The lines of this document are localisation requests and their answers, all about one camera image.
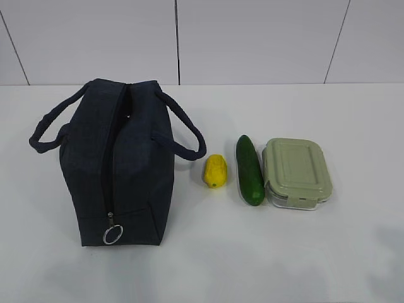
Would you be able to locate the green cucumber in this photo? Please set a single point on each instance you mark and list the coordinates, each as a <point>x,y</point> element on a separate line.
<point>249,171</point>

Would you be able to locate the dark navy fabric lunch bag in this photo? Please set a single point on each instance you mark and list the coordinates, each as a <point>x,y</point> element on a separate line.
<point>117,147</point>

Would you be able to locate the glass container with green lid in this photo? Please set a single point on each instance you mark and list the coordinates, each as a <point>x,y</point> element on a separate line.
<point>295,174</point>

